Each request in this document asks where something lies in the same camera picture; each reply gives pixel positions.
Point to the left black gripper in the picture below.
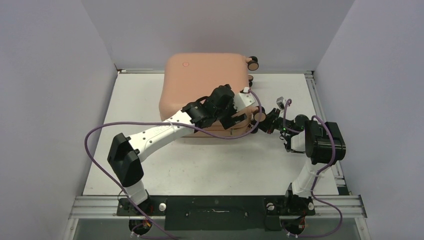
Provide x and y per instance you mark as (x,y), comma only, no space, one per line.
(229,120)

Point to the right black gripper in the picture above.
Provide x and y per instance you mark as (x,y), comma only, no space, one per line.
(268,124)

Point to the pink suitcase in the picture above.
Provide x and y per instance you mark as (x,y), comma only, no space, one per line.
(190,76)

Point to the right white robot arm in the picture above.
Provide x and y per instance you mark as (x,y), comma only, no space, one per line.
(321,142)

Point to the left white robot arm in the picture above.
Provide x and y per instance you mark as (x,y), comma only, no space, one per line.
(127,153)

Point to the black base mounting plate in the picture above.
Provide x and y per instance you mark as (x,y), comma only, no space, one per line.
(219,213)

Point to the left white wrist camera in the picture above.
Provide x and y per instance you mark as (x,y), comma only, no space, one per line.
(244,99)

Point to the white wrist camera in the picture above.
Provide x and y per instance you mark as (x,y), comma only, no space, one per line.
(244,99)
(281,102)

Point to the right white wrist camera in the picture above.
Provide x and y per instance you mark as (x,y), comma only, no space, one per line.
(281,102)

